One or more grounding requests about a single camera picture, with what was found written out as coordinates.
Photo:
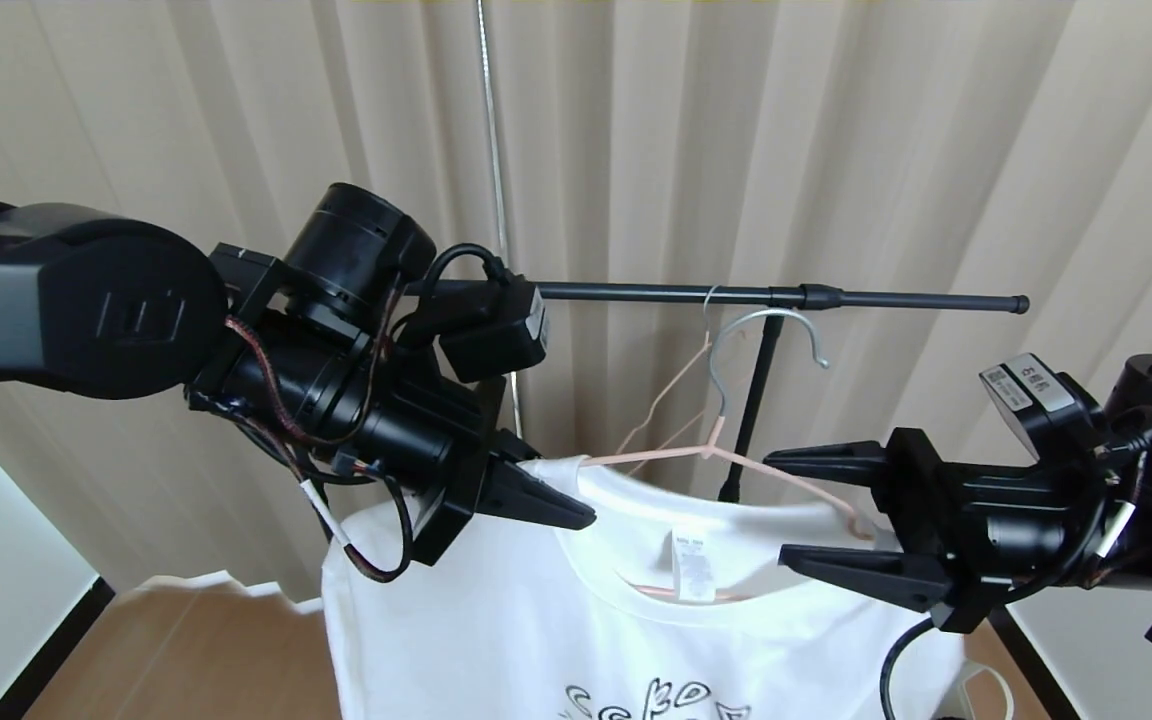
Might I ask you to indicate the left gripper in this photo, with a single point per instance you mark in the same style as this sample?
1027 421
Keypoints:
386 420

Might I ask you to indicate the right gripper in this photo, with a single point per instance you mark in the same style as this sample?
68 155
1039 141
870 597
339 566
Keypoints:
996 520

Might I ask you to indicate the pink clothes hanger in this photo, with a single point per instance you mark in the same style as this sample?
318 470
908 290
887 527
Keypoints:
706 450
708 300

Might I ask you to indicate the white printed t-shirt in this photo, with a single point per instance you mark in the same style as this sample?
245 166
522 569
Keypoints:
536 620

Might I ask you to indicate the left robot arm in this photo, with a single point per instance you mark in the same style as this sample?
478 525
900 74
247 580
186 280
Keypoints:
86 300

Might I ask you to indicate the white laundry basket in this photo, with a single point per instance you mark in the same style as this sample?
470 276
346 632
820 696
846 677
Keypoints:
996 685

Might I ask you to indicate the black clothes rack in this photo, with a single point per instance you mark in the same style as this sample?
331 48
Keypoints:
886 298

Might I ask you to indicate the beige curtain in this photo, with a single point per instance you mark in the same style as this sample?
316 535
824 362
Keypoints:
736 120

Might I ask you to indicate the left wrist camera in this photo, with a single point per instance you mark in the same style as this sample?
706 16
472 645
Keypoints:
496 335

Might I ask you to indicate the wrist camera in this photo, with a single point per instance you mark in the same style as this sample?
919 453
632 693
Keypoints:
496 335
1036 400

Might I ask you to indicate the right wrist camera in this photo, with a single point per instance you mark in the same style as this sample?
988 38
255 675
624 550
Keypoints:
1036 400

